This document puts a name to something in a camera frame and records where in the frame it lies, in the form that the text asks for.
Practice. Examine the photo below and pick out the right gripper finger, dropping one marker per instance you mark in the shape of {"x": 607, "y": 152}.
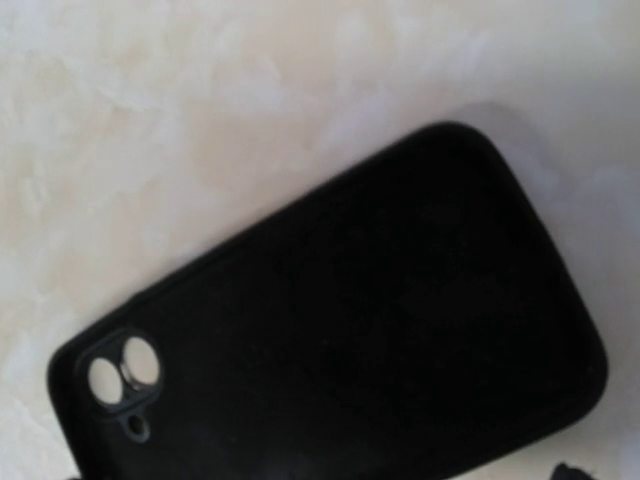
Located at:
{"x": 567, "y": 472}

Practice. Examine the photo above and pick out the black phone case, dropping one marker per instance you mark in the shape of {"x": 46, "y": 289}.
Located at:
{"x": 409, "y": 319}

